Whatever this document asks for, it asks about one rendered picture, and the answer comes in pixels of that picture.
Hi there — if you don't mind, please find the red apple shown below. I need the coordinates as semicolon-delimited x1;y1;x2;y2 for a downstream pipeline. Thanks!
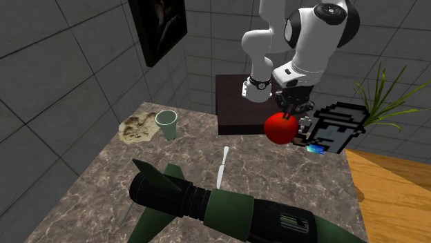
263;112;300;146

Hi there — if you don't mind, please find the black grey blocky cup figure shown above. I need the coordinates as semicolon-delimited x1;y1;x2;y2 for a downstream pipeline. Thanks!
291;101;372;155

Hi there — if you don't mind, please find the small blue card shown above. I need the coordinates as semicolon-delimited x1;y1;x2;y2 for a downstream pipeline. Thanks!
305;144;325;156

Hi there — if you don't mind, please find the dark robot stand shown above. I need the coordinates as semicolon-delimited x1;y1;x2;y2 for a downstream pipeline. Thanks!
215;74;305;137

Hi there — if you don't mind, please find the green potted plant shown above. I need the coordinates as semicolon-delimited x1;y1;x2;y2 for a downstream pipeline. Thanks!
352;61;431;134

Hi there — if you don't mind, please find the white knife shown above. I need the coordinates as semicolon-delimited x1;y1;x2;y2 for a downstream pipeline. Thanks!
215;145;231;191

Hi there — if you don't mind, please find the green and black toy rocket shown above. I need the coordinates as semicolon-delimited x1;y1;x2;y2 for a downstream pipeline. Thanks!
126;158;369;243

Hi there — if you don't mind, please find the pale green cup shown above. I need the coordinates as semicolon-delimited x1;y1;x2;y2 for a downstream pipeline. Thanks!
155;109;179;142

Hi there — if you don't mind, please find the wooden table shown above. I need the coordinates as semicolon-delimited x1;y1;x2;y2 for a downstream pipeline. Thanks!
344;148;431;243

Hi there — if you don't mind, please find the brown flatbread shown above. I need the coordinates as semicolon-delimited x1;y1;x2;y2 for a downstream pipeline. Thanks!
117;111;162;146

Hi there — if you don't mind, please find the dark framed wall picture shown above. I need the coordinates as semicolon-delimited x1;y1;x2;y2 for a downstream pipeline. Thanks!
127;0;189;68

